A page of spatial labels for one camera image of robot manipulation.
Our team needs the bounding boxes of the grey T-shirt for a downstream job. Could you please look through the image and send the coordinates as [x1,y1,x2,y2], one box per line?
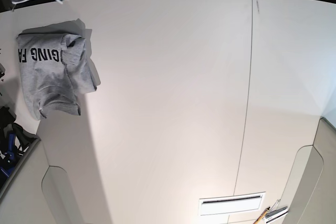
[16,19,100,120]

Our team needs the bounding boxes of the blue black tools in bin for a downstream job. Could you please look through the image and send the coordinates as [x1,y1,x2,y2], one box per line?
[1,106,38,187]

